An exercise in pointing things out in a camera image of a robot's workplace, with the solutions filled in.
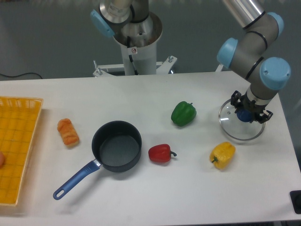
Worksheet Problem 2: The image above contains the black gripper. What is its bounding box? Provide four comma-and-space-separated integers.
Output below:
230, 90, 273, 124

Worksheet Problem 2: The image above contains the glass lid with blue knob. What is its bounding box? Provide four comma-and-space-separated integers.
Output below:
219, 99, 266, 141

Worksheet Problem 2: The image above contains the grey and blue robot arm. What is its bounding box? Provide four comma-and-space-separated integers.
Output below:
90, 0, 291, 123

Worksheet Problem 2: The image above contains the yellow bell pepper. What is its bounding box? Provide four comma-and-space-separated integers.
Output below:
209, 142, 236, 170

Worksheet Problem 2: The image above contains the green bell pepper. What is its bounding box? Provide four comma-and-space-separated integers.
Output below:
171, 101, 197, 127

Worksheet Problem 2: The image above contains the black device at table corner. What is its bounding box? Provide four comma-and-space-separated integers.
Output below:
290, 190, 301, 214

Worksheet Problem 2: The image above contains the red bell pepper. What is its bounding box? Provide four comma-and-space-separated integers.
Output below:
148, 144, 177, 163

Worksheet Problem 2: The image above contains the orange bread roll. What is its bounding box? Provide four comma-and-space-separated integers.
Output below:
57, 118, 79, 147

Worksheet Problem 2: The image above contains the yellow wicker basket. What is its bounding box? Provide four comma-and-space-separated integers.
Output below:
0, 96, 43, 206

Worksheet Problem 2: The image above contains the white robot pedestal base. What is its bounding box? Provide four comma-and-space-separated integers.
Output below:
90, 10, 177, 75

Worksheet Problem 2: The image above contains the black saucepan with blue handle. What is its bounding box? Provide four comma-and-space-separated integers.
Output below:
53, 121, 142, 200

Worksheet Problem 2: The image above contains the black cable on floor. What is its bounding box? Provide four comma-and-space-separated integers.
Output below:
0, 72, 43, 80

